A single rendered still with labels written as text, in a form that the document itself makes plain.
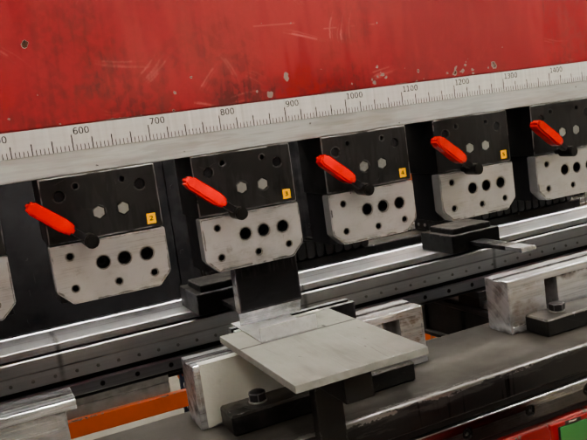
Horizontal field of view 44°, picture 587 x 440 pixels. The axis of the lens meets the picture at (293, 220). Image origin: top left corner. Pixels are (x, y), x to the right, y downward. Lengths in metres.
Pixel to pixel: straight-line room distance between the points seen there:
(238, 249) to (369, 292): 0.48
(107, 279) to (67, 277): 0.05
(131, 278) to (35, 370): 0.34
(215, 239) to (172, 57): 0.25
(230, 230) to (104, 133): 0.22
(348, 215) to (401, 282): 0.42
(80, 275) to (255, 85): 0.35
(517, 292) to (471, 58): 0.41
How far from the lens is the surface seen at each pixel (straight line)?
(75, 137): 0.97
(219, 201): 0.97
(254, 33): 1.05
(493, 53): 1.26
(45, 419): 1.03
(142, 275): 0.99
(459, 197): 1.21
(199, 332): 1.32
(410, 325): 1.20
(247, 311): 1.08
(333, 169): 1.04
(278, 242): 1.05
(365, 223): 1.11
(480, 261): 1.60
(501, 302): 1.33
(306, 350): 0.94
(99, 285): 0.98
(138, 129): 0.99
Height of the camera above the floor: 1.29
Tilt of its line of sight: 8 degrees down
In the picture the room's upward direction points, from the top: 8 degrees counter-clockwise
